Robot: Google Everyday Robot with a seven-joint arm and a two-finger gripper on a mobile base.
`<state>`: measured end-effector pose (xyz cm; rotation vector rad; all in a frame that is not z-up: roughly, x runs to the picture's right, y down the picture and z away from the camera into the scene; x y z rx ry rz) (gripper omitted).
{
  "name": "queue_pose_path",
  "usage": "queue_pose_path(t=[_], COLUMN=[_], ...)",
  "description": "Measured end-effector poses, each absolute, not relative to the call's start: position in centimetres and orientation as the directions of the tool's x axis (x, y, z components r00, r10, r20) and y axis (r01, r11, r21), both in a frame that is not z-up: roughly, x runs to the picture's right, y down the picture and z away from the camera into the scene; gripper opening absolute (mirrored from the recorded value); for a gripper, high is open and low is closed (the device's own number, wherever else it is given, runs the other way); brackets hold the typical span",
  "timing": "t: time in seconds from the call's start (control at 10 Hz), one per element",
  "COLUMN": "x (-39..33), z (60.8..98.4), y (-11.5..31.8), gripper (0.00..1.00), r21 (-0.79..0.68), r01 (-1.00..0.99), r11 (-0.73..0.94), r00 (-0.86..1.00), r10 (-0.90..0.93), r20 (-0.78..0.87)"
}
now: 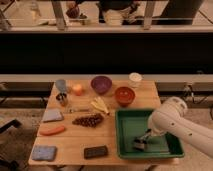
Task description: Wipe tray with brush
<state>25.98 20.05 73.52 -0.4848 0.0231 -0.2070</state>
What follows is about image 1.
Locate bunch of dark grapes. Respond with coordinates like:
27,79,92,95
72,114,104,128

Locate purple bowl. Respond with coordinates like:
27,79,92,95
91,76,112,95

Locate small metal cup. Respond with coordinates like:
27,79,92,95
56,93,68,106

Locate small dark brush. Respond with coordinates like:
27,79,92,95
133,140,146,150

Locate metal spoon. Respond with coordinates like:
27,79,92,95
65,108,91,113

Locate blue sponge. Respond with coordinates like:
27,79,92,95
31,146,57,161

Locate wooden table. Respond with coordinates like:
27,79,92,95
28,79,179,166

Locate orange apple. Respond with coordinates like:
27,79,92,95
72,84,83,96

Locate person in background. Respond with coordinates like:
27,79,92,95
66,0,139,26

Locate blue-grey cup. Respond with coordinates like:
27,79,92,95
55,79,67,93

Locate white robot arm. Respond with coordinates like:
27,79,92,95
137,97,213,158

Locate green plastic tray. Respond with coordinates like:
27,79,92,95
114,108,185,160

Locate orange carrot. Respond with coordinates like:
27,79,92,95
39,126,66,136

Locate white cup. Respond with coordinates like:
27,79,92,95
129,72,142,88

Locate yellow bananas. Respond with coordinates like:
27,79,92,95
91,97,109,114

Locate red bowl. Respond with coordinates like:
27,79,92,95
115,87,135,107

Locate black rectangular eraser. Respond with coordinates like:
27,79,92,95
84,146,108,159

